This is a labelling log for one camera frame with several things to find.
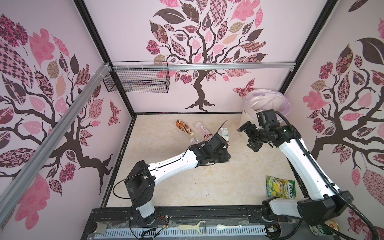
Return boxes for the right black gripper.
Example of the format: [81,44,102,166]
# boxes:
[235,120,267,151]

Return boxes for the white red label bottle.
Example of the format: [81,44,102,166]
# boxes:
[221,128,231,147]

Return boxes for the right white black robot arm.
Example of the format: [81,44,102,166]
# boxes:
[238,121,354,226]

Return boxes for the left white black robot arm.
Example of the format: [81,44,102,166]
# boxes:
[123,136,231,219]

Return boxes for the cream trash bin purple liner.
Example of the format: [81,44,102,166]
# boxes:
[239,89,291,128]

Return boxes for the clear bottle red cap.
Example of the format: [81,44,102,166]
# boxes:
[195,122,211,137]

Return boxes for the green snack packet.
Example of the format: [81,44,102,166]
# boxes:
[266,176,297,199]

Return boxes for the white plastic spoon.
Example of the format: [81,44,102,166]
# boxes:
[216,224,243,231]

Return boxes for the cream vegetable peeler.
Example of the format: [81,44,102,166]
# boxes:
[178,220,207,235]

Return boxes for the green beverage can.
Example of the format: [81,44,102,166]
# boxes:
[309,220,340,237]

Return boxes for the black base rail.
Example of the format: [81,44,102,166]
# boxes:
[87,205,293,227]

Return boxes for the white slotted cable duct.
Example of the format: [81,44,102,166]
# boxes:
[93,226,267,240]

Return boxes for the black wire wall basket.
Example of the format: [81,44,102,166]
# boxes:
[103,60,171,94]

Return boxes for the aluminium frame bar back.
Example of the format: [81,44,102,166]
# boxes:
[113,62,296,71]

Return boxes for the aluminium frame bar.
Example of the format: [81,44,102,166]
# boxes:
[113,62,296,71]
[1,63,111,224]

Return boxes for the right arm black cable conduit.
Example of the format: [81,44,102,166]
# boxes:
[274,110,380,240]

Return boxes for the aluminium frame bar left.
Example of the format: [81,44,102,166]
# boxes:
[1,63,111,224]

